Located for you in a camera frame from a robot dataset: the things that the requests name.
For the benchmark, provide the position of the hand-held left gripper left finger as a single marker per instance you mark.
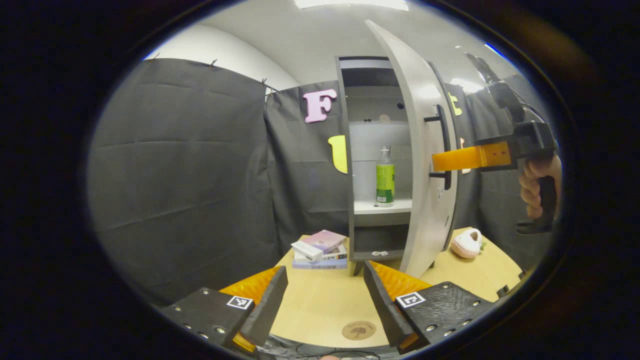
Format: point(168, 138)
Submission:
point(270, 310)

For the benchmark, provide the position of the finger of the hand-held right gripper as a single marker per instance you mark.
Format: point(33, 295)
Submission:
point(465, 157)

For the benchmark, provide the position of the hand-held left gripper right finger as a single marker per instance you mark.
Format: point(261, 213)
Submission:
point(382, 310)

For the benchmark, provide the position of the round cork coaster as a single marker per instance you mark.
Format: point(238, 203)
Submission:
point(359, 330)

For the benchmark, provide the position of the grey cabinet door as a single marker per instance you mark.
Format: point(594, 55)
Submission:
point(422, 210)

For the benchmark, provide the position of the dark grey cabinet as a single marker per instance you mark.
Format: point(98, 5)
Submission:
point(380, 240)

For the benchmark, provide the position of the green label bottle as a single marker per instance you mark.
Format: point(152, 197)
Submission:
point(385, 182)

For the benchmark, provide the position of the blue book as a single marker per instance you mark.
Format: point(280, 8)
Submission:
point(320, 265)

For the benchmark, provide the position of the small white book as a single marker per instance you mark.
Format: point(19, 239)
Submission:
point(306, 249)

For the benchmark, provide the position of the small ceiling light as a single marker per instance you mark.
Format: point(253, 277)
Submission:
point(465, 85)

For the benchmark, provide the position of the pink book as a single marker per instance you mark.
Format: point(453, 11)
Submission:
point(327, 239)

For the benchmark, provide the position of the long ceiling light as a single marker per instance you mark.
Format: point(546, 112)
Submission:
point(495, 50)

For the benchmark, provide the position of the black backdrop cloth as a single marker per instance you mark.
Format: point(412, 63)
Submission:
point(175, 175)

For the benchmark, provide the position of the wide ceiling light panel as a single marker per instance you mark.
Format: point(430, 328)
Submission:
point(350, 4)

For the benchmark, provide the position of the black table bracket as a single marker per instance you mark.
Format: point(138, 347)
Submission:
point(522, 274)
point(503, 291)

